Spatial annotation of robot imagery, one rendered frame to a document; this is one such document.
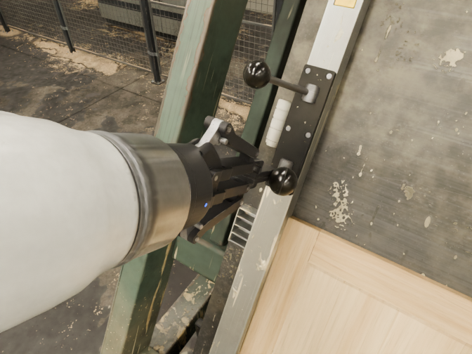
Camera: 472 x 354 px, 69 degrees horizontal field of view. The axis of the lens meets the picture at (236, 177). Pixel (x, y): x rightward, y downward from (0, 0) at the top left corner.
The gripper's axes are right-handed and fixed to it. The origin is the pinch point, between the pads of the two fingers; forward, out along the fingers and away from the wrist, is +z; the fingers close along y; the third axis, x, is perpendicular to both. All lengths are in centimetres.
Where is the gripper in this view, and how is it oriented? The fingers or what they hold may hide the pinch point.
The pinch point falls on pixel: (256, 172)
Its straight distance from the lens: 45.0
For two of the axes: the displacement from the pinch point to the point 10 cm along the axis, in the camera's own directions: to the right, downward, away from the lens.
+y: -2.9, 9.3, 2.4
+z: 4.6, -0.9, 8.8
